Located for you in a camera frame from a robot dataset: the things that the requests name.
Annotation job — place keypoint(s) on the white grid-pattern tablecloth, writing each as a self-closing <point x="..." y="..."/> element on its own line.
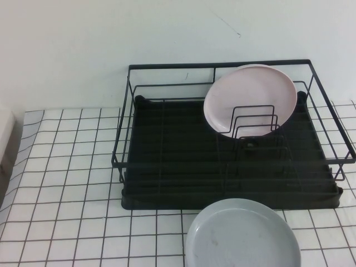
<point x="69" y="167"/>

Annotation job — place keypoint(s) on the pale pink plate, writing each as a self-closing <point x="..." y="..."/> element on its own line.
<point x="250" y="91"/>

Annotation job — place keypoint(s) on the light blue plate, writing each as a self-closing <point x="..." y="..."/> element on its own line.
<point x="242" y="236"/>

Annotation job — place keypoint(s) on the white box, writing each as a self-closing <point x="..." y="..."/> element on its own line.
<point x="5" y="139"/>

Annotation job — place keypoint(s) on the black dish drying rack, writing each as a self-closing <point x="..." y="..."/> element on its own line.
<point x="180" y="167"/>

